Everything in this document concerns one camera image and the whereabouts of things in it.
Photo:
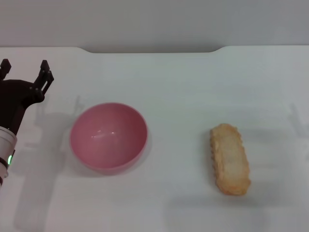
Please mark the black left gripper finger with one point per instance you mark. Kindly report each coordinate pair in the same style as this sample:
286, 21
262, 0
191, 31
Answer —
44, 75
5, 66

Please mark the pink plastic bowl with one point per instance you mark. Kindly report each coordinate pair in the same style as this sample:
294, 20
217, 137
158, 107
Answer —
108, 137

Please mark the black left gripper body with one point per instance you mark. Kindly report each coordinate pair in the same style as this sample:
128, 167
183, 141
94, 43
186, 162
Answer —
14, 101

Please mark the oblong golden bread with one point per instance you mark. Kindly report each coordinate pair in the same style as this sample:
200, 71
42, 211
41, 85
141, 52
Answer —
229, 159

